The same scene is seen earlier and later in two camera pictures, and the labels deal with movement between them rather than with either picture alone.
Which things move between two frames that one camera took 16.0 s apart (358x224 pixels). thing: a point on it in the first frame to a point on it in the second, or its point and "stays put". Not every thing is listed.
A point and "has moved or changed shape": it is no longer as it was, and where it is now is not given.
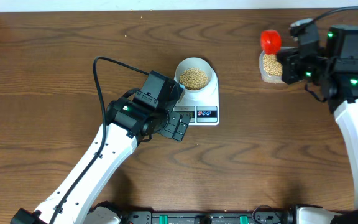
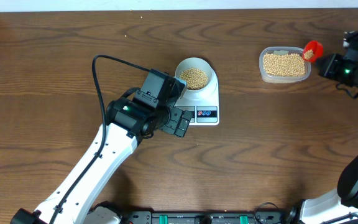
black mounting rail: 257,217 stays put
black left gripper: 169,129 stays put
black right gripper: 288,63 to 328,71
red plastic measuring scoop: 271,42 has moved or changed shape
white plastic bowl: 194,73 stays put
